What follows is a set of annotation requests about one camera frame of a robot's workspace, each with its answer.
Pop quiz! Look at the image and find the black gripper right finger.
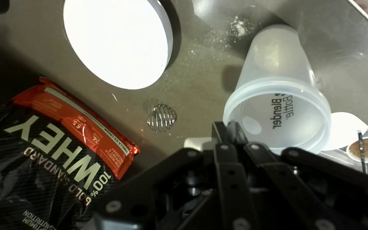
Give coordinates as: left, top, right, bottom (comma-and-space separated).
228, 121, 368, 230

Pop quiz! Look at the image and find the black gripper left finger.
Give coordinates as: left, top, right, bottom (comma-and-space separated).
93, 121, 264, 230

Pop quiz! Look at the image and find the white bowl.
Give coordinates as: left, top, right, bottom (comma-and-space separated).
63, 0, 176, 91

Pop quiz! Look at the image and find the clear open shaker bottle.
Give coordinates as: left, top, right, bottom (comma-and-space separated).
222, 24, 334, 156

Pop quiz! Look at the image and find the black red whey bag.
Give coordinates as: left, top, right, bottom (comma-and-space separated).
0, 76, 142, 230

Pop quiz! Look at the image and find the thin black utensil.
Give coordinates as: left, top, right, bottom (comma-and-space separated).
357, 132, 368, 176

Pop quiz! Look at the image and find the white dish in sink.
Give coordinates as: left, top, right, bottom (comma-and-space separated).
323, 112, 368, 153

